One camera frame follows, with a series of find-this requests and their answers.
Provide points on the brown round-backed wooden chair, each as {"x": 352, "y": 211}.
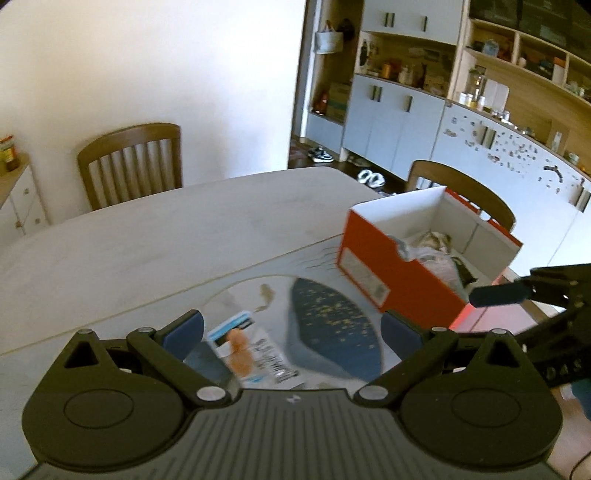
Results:
{"x": 461, "y": 177}

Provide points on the blue white blister packet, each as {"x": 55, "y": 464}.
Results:
{"x": 268, "y": 355}

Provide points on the white flat containers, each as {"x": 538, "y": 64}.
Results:
{"x": 497, "y": 94}

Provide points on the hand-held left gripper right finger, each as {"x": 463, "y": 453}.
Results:
{"x": 399, "y": 332}

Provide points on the brown sauce jar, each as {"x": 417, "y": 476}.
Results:
{"x": 9, "y": 154}

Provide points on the orange bottle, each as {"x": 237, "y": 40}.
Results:
{"x": 386, "y": 70}

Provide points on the white tote bag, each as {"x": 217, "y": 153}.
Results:
{"x": 328, "y": 42}

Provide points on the dark sneakers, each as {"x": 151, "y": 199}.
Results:
{"x": 321, "y": 154}

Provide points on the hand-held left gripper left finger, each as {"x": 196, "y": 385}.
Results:
{"x": 184, "y": 332}

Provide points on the glass storage jar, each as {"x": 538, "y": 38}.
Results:
{"x": 475, "y": 85}

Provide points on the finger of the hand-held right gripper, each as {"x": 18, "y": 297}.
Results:
{"x": 498, "y": 294}
{"x": 540, "y": 330}

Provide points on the white marble desktop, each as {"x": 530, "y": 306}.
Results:
{"x": 161, "y": 221}

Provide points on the grey wooden wall unit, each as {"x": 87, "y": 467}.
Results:
{"x": 397, "y": 115}

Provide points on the brown slatted wooden chair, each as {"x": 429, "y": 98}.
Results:
{"x": 129, "y": 147}

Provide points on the cardboard box on shelf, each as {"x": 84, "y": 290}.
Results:
{"x": 338, "y": 102}

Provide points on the white slippers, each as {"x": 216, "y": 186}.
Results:
{"x": 371, "y": 178}

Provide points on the red cardboard shoe box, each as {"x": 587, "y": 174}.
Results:
{"x": 369, "y": 263}

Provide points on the white sideboard cabinet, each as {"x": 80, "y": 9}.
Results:
{"x": 23, "y": 203}

